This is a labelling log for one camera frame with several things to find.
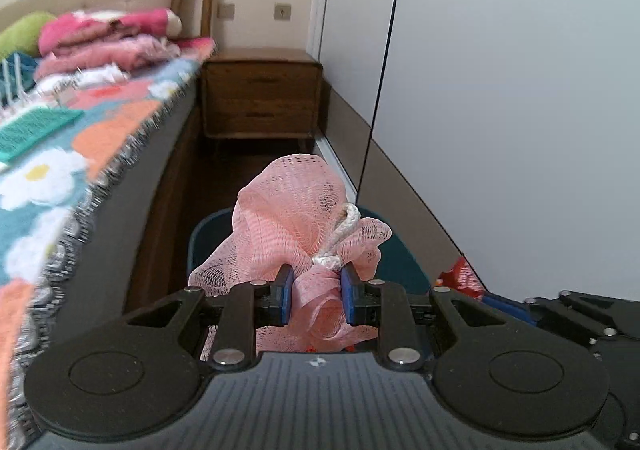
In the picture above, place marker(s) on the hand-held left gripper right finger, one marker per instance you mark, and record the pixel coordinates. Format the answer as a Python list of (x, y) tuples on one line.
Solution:
[(350, 295)]

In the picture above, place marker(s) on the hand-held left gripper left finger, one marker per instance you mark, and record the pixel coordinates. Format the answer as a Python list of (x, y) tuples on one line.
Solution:
[(285, 295)]

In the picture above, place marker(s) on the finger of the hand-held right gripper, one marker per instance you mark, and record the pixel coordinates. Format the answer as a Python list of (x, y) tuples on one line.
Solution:
[(520, 312)]

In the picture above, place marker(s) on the dark green trash bin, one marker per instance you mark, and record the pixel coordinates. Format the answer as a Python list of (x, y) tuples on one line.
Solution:
[(405, 260)]

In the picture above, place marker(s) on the red patterned packet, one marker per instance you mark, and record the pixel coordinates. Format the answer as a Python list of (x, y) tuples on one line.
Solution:
[(460, 277)]

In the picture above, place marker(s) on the pink mesh bath sponge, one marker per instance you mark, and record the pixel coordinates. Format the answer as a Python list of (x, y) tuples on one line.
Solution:
[(290, 210)]

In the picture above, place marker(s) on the grey mattress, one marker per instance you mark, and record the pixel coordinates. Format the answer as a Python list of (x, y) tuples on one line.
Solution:
[(115, 230)]

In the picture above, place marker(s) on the wooden nightstand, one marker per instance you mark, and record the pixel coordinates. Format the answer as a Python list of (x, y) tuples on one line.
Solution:
[(260, 95)]

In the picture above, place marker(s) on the white wardrobe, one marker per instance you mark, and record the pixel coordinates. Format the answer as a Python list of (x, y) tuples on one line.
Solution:
[(500, 80)]

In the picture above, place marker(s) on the bed with floral blanket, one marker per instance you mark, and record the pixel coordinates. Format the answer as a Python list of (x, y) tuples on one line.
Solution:
[(115, 120)]

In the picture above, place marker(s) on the white cloth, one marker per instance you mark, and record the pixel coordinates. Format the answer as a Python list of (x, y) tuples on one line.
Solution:
[(95, 76)]

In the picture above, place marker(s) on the light pink folded blanket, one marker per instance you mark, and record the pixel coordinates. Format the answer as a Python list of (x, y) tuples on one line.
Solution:
[(100, 58)]

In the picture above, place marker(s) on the dark pink folded blanket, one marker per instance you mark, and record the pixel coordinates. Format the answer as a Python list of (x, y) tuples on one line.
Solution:
[(90, 30)]

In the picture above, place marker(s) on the green pillow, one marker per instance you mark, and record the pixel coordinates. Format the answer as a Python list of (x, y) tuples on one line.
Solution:
[(22, 33)]

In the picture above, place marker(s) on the wall socket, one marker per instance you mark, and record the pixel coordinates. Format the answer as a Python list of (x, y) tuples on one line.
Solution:
[(282, 12), (227, 11)]

